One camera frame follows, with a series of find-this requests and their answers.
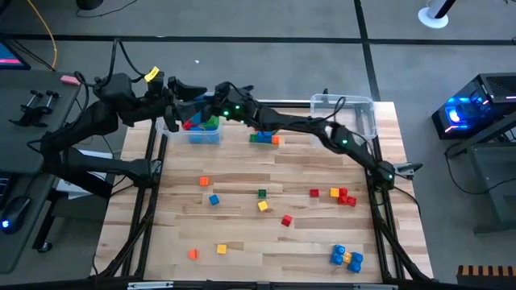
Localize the sky blue four-stud block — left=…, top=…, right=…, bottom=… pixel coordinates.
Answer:
left=188, top=112, right=222, bottom=144

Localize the black power cable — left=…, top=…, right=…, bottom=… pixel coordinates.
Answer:
left=444, top=140, right=516, bottom=197

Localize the black computer with blue light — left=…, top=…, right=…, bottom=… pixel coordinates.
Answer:
left=431, top=72, right=516, bottom=141

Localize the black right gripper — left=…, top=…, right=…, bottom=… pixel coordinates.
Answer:
left=176, top=81, right=261, bottom=124

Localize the yellow cable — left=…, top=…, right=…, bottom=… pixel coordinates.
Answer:
left=24, top=0, right=60, bottom=72

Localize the dark grey side table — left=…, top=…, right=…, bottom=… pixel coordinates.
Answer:
left=443, top=116, right=516, bottom=235

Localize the black desk clamp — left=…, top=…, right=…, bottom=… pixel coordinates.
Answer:
left=8, top=89, right=61, bottom=129

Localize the black aluminium table frame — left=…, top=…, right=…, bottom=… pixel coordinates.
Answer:
left=90, top=98, right=435, bottom=283

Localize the black pole white round base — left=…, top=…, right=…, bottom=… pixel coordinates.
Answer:
left=417, top=0, right=459, bottom=30

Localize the dark grey desk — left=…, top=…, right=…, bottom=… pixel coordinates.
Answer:
left=0, top=70, right=85, bottom=276

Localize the yellow cable label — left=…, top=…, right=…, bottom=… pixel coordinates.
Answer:
left=144, top=66, right=161, bottom=84

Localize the white paper sheet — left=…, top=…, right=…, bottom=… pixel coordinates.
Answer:
left=55, top=148, right=116, bottom=201

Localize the monitor with blue screen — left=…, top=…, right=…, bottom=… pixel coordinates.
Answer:
left=0, top=39, right=32, bottom=72

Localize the black computer mouse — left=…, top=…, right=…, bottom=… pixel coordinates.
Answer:
left=1, top=195, right=32, bottom=235

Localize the black flat bar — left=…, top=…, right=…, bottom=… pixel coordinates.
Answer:
left=60, top=176, right=114, bottom=201

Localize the green large two-stud block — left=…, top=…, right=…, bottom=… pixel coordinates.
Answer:
left=202, top=115, right=221, bottom=131

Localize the black keyboard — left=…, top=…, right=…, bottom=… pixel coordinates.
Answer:
left=0, top=172, right=11, bottom=202

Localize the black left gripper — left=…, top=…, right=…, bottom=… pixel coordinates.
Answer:
left=145, top=76, right=208, bottom=134

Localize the clear plastic bin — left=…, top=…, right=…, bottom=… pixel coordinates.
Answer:
left=309, top=93, right=378, bottom=148
left=155, top=91, right=225, bottom=145

